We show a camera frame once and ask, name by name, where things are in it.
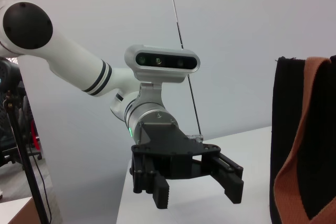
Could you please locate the black stand pole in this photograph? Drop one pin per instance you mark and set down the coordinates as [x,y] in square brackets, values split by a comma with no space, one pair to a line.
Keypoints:
[29,171]

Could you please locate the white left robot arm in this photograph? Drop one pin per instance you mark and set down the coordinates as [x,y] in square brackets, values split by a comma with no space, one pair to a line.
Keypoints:
[73,58]

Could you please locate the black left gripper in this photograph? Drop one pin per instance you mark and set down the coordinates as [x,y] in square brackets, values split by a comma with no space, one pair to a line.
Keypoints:
[162,148]

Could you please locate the light wooden board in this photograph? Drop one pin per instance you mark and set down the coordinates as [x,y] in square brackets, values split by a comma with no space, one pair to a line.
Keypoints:
[15,211]

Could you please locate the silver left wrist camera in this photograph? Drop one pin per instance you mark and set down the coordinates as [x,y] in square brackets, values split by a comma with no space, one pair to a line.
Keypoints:
[162,62]

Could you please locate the silver plug on left wrist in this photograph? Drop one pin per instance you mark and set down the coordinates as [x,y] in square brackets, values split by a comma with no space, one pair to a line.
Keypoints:
[195,137]

